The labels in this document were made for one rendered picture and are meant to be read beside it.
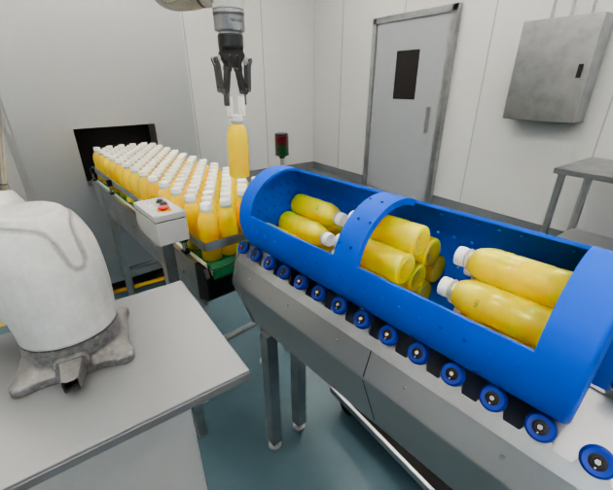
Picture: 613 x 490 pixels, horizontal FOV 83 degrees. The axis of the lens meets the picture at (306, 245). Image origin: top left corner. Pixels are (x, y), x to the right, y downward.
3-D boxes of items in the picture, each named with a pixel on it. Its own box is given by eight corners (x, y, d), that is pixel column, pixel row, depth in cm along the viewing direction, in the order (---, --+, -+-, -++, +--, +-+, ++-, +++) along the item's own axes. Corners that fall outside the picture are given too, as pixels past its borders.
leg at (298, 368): (298, 434, 160) (296, 324, 134) (290, 426, 164) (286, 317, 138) (307, 427, 164) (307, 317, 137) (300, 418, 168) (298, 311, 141)
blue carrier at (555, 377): (551, 462, 53) (620, 309, 40) (243, 261, 113) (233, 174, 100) (600, 366, 69) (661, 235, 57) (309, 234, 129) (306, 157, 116)
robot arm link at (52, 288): (58, 364, 54) (5, 231, 45) (-18, 338, 59) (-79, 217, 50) (138, 306, 67) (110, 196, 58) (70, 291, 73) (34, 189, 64)
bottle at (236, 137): (225, 177, 120) (221, 120, 112) (234, 172, 126) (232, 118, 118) (244, 179, 118) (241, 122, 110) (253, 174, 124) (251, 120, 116)
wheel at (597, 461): (624, 459, 49) (623, 458, 50) (586, 437, 52) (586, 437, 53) (610, 488, 49) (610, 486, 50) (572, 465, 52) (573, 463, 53)
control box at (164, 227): (160, 247, 109) (153, 216, 105) (138, 228, 123) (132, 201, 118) (190, 238, 115) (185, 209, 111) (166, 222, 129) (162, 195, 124)
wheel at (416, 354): (431, 348, 69) (434, 349, 71) (412, 336, 72) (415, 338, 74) (420, 368, 69) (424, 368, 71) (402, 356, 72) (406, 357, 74)
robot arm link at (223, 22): (249, 10, 101) (251, 34, 103) (234, 14, 107) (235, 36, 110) (221, 6, 95) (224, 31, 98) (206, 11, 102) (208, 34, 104)
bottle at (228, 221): (222, 257, 125) (216, 207, 117) (219, 249, 131) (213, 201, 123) (241, 254, 127) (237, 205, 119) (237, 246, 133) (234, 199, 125)
